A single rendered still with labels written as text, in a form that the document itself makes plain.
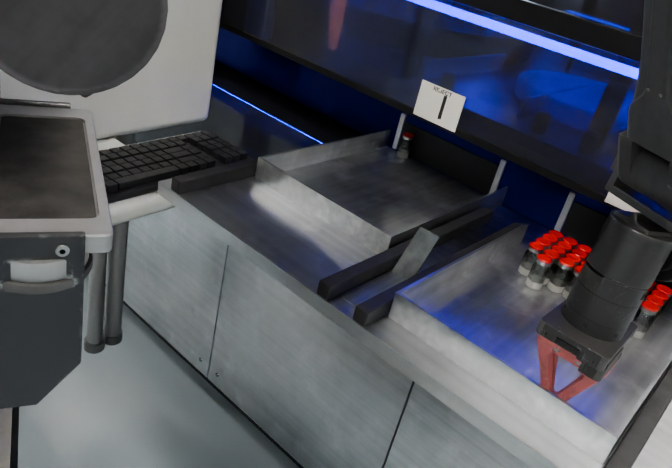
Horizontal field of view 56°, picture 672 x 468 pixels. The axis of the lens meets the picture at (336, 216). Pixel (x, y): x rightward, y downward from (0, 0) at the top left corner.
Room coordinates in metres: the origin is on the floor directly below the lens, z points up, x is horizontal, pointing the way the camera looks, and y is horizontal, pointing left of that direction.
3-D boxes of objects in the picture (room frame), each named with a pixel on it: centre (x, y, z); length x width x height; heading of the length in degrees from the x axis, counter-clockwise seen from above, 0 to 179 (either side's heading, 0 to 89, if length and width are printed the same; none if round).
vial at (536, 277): (0.75, -0.28, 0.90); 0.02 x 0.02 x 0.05
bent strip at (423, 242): (0.66, -0.08, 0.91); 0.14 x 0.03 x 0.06; 145
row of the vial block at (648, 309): (0.73, -0.34, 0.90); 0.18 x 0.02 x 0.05; 55
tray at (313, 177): (0.94, -0.07, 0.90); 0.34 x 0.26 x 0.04; 145
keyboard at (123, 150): (0.95, 0.34, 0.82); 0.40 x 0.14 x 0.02; 148
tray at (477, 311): (0.66, -0.29, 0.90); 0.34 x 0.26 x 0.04; 144
